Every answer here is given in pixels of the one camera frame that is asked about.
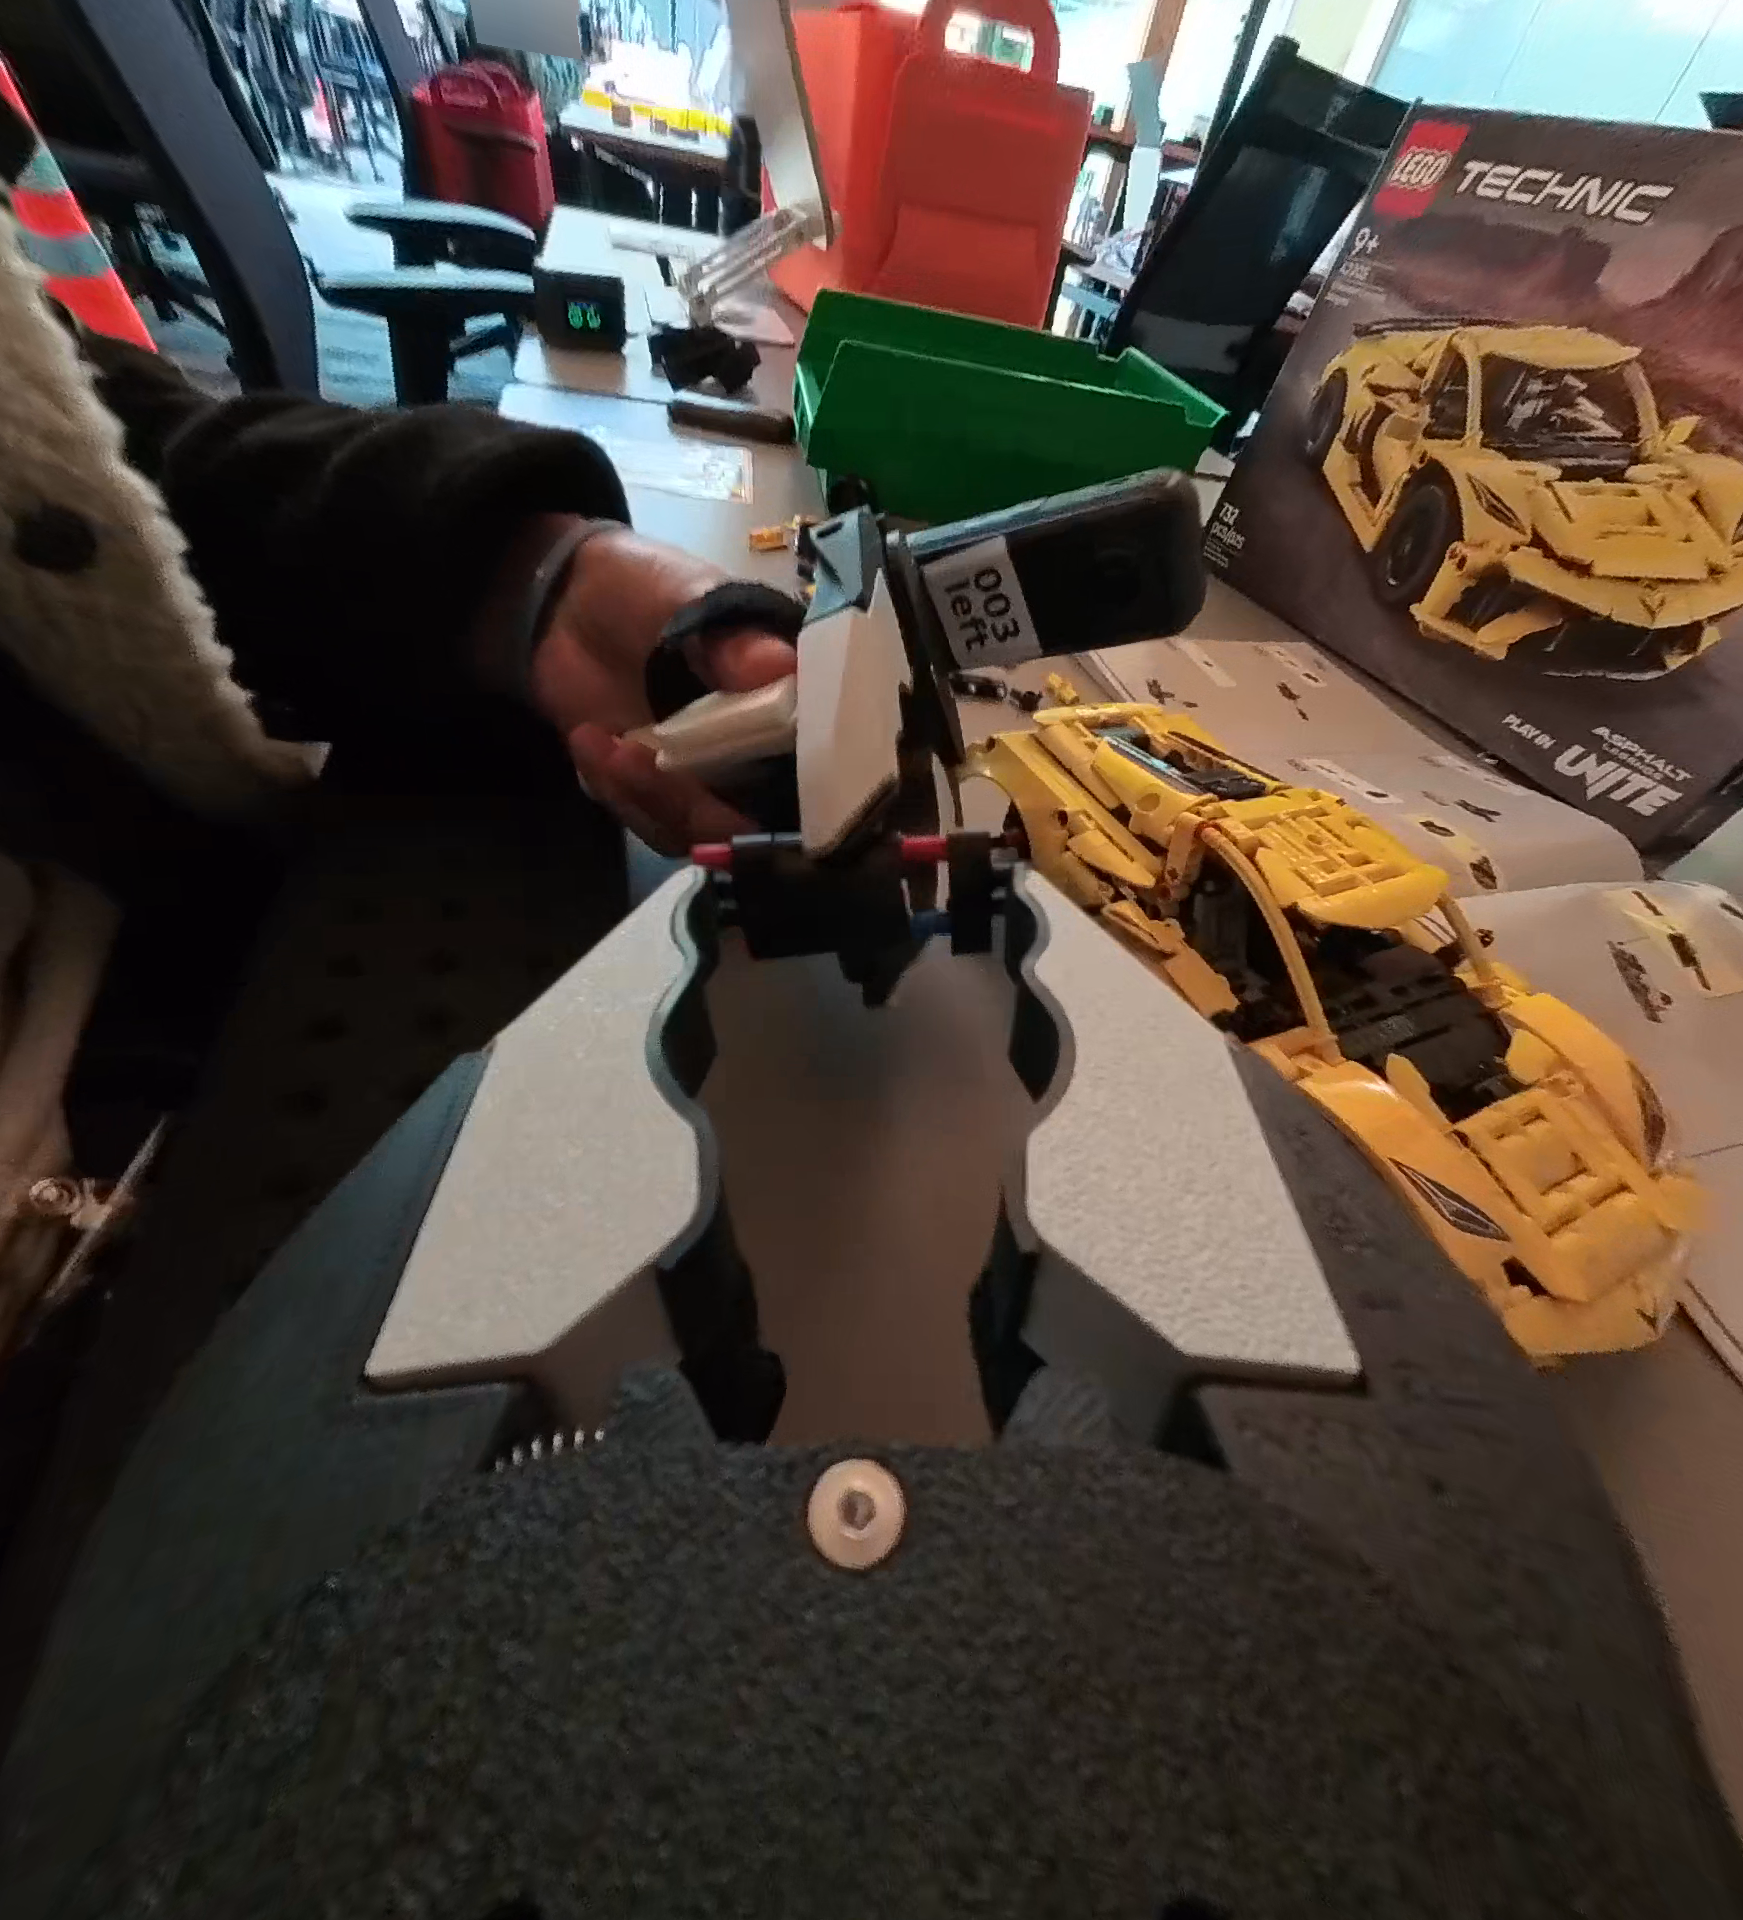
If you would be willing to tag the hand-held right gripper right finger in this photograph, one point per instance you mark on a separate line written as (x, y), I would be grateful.
(1186, 1200)

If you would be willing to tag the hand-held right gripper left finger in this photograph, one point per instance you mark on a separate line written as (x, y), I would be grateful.
(540, 1200)

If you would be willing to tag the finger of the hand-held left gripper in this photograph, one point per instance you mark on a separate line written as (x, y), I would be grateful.
(850, 718)
(934, 749)

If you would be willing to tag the red black toy axle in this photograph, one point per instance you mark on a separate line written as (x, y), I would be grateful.
(924, 852)

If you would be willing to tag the yellow black toy connector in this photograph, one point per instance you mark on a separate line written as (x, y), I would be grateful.
(795, 909)

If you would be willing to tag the person's left forearm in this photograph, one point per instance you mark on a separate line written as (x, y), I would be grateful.
(359, 540)

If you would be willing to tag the person's left hand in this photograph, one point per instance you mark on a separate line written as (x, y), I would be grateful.
(600, 632)

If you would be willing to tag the green plastic bin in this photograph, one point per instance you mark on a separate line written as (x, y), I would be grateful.
(959, 405)

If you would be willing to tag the person's black trouser leg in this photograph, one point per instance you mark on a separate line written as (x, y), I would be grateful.
(359, 1018)

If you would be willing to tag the yellow toy brick car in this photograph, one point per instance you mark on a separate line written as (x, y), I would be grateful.
(1350, 975)

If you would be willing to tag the colourful sticker sheet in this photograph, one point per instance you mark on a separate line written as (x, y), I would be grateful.
(692, 466)

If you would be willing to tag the grey wristband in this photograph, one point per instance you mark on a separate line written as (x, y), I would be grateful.
(556, 586)

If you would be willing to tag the small flat black device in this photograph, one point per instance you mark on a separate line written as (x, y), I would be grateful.
(727, 419)

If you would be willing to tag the black upright panel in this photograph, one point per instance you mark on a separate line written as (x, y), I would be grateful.
(1246, 255)

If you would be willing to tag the orange box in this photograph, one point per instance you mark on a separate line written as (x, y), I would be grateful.
(959, 165)

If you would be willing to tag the black printed toy box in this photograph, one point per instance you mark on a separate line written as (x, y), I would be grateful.
(1560, 449)

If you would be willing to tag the black device green lights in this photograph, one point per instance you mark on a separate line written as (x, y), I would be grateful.
(580, 308)

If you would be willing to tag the open instruction booklet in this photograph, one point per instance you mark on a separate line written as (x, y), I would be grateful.
(1560, 841)

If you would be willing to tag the wooden board document stand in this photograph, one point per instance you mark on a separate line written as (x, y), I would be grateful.
(781, 134)

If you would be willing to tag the dark red bag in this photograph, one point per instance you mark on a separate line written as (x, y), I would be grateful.
(481, 142)

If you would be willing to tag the dark office chair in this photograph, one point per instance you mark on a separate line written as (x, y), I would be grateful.
(211, 196)

